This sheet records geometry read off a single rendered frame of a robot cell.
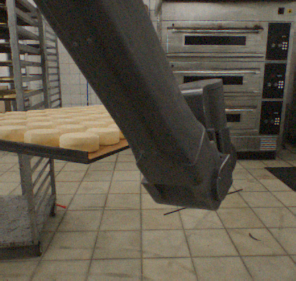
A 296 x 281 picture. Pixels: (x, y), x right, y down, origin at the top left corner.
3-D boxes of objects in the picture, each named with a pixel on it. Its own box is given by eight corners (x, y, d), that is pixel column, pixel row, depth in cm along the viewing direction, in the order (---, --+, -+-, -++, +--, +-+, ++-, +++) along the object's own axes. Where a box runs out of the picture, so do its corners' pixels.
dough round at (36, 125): (18, 136, 45) (18, 124, 45) (39, 131, 50) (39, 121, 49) (45, 139, 43) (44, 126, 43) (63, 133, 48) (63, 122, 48)
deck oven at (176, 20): (159, 168, 319) (160, -23, 275) (154, 141, 436) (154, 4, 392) (291, 166, 324) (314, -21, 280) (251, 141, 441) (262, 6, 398)
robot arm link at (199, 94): (147, 198, 32) (221, 207, 28) (127, 101, 29) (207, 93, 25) (185, 159, 42) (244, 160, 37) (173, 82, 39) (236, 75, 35)
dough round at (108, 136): (115, 147, 39) (115, 133, 39) (80, 145, 39) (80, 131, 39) (121, 140, 44) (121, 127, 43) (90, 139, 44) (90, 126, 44)
